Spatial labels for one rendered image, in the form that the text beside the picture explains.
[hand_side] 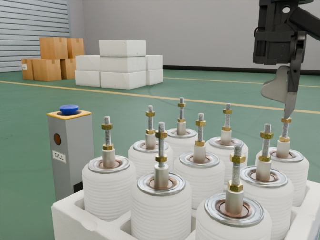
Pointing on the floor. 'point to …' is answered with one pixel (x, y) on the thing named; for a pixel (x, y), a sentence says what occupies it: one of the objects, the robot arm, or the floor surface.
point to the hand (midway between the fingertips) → (290, 109)
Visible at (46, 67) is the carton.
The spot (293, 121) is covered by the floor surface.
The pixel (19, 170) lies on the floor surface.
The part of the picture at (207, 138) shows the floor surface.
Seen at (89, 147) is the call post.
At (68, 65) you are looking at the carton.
